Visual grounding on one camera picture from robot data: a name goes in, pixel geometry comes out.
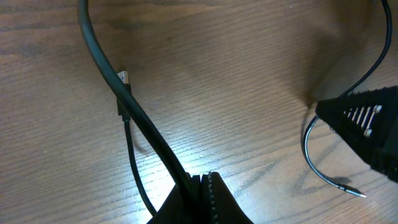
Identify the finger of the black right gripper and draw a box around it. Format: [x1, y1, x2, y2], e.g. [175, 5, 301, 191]
[316, 86, 397, 182]

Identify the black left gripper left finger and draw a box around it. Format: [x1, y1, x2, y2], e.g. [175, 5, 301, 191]
[147, 185, 201, 224]

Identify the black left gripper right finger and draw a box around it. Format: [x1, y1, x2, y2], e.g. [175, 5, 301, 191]
[201, 172, 253, 224]

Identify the black audio jack cable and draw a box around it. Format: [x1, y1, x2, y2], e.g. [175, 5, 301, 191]
[302, 0, 393, 198]

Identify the black USB cable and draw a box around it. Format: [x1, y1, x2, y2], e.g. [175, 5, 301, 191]
[116, 70, 158, 217]

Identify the black left camera cable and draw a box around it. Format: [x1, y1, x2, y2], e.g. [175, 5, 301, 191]
[76, 0, 195, 200]

